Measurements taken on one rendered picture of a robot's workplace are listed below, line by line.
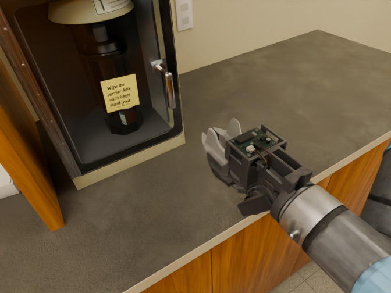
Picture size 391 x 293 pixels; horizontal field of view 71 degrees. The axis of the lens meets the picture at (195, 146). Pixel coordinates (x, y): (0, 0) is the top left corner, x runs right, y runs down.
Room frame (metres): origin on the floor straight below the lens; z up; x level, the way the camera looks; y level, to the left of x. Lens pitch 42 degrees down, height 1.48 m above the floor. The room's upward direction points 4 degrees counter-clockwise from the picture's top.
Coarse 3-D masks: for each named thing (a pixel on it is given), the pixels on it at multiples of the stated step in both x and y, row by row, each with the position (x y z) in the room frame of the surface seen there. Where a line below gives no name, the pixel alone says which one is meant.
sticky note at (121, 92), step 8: (112, 80) 0.53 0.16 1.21; (120, 80) 0.54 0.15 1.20; (128, 80) 0.55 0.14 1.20; (104, 88) 0.52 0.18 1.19; (112, 88) 0.53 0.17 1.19; (120, 88) 0.54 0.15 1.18; (128, 88) 0.54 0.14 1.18; (136, 88) 0.55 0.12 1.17; (104, 96) 0.52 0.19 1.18; (112, 96) 0.53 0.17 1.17; (120, 96) 0.53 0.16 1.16; (128, 96) 0.54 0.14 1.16; (136, 96) 0.55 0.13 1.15; (112, 104) 0.52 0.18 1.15; (120, 104) 0.53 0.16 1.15; (128, 104) 0.54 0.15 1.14; (136, 104) 0.55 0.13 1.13
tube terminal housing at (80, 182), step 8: (176, 56) 0.62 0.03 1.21; (160, 144) 0.58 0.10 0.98; (168, 144) 0.59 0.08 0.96; (176, 144) 0.60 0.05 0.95; (144, 152) 0.56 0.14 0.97; (152, 152) 0.57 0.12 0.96; (160, 152) 0.58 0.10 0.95; (120, 160) 0.52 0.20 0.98; (128, 160) 0.53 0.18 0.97; (136, 160) 0.54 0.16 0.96; (144, 160) 0.55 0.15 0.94; (104, 168) 0.50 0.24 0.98; (112, 168) 0.51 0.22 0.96; (120, 168) 0.52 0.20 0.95; (128, 168) 0.53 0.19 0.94; (80, 176) 0.47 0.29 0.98; (88, 176) 0.48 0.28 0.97; (96, 176) 0.49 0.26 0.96; (104, 176) 0.50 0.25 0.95; (80, 184) 0.47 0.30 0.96; (88, 184) 0.48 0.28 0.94
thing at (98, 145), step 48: (0, 0) 0.47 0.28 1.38; (48, 0) 0.50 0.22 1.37; (96, 0) 0.54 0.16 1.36; (144, 0) 0.58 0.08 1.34; (48, 48) 0.49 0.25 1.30; (96, 48) 0.52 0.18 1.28; (144, 48) 0.57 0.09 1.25; (48, 96) 0.47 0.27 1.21; (96, 96) 0.51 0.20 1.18; (144, 96) 0.56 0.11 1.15; (96, 144) 0.49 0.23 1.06; (144, 144) 0.55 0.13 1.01
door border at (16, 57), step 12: (0, 12) 0.46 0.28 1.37; (0, 24) 0.46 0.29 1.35; (12, 36) 0.46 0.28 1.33; (12, 48) 0.46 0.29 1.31; (12, 60) 0.45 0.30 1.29; (24, 60) 0.46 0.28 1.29; (24, 72) 0.46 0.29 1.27; (24, 84) 0.45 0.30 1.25; (36, 84) 0.46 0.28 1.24; (36, 96) 0.46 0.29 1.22; (36, 108) 0.45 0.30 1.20; (48, 108) 0.47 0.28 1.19; (48, 120) 0.46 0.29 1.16; (48, 132) 0.45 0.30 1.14; (60, 132) 0.47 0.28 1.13; (60, 144) 0.46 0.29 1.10; (72, 156) 0.47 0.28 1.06; (72, 168) 0.46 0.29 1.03
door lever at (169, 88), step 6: (156, 66) 0.58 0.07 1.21; (162, 66) 0.58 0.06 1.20; (156, 72) 0.57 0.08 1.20; (162, 72) 0.56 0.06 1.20; (168, 72) 0.55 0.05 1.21; (168, 78) 0.53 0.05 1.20; (168, 84) 0.54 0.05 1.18; (168, 90) 0.54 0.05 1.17; (168, 96) 0.54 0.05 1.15; (174, 96) 0.54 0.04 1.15; (168, 102) 0.54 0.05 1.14; (174, 102) 0.54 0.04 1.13
